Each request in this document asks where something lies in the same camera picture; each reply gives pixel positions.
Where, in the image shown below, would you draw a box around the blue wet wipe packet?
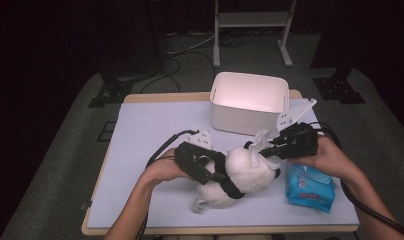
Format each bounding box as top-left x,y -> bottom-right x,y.
284,162 -> 336,214

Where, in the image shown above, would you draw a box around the person's left hand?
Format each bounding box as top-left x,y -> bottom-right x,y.
141,148 -> 195,188

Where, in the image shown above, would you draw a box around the black floor stand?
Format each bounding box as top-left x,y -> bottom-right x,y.
309,0 -> 366,105
88,0 -> 168,108

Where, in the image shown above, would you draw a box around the person's right hand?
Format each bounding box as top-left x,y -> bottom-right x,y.
288,134 -> 353,183

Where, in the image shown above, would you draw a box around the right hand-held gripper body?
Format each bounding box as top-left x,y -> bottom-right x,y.
273,98 -> 319,160

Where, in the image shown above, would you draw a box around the white metal stand frame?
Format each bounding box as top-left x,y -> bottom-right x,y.
213,0 -> 298,69

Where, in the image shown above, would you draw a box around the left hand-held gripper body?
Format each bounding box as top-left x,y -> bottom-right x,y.
174,130 -> 213,185

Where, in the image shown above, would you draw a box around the dark floor hatch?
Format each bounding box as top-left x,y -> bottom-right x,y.
97,121 -> 118,143

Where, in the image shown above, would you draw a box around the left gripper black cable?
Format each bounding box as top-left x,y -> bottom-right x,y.
136,129 -> 200,240

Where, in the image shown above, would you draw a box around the wooden table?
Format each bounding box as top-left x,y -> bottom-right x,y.
81,89 -> 360,236

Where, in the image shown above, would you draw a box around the black floor cable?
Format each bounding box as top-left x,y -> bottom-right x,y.
138,49 -> 218,94

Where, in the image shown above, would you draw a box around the white wet wipe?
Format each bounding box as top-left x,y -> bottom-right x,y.
251,129 -> 284,169

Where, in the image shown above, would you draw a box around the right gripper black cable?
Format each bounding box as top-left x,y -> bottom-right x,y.
308,121 -> 404,240

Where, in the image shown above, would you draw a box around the white floor cable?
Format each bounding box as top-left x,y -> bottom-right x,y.
166,31 -> 218,56

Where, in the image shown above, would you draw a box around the panda plush toy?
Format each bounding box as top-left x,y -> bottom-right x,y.
189,140 -> 282,214

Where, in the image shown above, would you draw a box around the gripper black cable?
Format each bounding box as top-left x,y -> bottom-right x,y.
308,121 -> 404,240
136,129 -> 200,240

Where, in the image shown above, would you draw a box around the white plastic bin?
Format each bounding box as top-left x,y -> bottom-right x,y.
209,71 -> 290,136

